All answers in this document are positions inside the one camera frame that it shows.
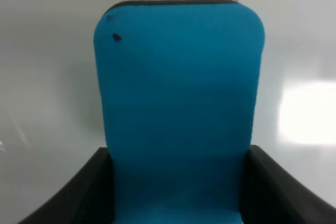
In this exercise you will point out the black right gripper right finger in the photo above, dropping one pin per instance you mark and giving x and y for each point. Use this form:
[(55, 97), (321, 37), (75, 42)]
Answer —
[(269, 194)]

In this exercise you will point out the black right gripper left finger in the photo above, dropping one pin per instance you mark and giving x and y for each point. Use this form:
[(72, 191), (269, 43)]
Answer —
[(86, 198)]

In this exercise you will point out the blue whiteboard eraser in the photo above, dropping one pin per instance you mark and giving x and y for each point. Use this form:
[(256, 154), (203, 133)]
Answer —
[(178, 83)]

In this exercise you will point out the white whiteboard with aluminium frame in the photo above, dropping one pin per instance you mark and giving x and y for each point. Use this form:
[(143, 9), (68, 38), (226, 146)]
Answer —
[(51, 120)]

